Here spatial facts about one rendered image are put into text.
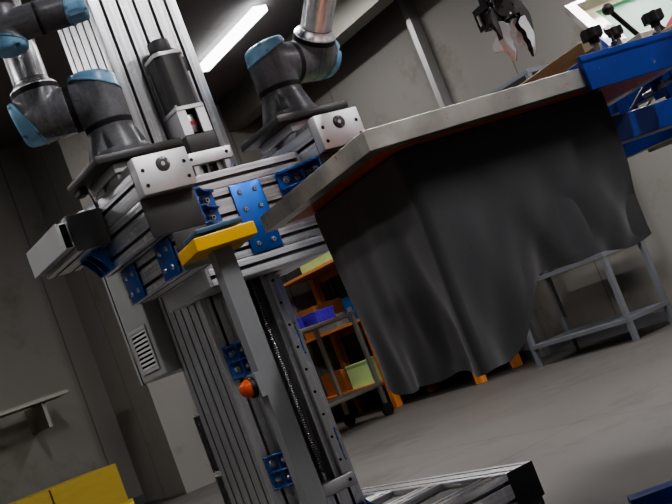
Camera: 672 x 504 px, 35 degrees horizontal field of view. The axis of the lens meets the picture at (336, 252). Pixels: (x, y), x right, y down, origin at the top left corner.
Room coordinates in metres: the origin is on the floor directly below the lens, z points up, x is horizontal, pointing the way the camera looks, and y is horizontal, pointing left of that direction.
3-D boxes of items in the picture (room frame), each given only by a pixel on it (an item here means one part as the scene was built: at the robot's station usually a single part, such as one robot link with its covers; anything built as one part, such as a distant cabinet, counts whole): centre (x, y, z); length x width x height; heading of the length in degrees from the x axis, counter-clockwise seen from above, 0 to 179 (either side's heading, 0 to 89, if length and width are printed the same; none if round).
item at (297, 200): (2.24, -0.35, 0.97); 0.79 x 0.58 x 0.04; 115
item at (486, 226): (2.03, -0.39, 0.74); 0.46 x 0.04 x 0.42; 115
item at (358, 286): (2.12, -0.09, 0.74); 0.45 x 0.03 x 0.43; 25
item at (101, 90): (2.53, 0.41, 1.42); 0.13 x 0.12 x 0.14; 98
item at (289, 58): (2.81, -0.02, 1.42); 0.13 x 0.12 x 0.14; 128
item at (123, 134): (2.53, 0.40, 1.31); 0.15 x 0.15 x 0.10
